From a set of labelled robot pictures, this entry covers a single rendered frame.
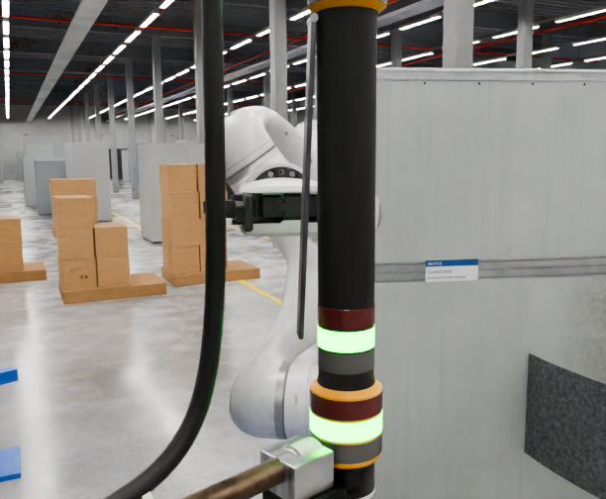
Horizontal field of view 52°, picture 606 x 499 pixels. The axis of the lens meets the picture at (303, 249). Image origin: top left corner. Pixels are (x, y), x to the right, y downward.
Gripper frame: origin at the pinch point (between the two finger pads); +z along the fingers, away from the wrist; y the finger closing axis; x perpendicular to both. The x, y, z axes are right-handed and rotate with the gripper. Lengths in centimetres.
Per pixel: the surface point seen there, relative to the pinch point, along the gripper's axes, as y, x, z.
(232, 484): 6.9, -11.7, 24.1
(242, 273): -28, -151, -794
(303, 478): 3.1, -12.4, 22.9
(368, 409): -1.0, -9.6, 20.9
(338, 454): 0.8, -12.2, 20.9
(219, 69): 7.1, 8.5, 24.4
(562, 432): -113, -92, -141
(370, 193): -1.1, 2.6, 20.2
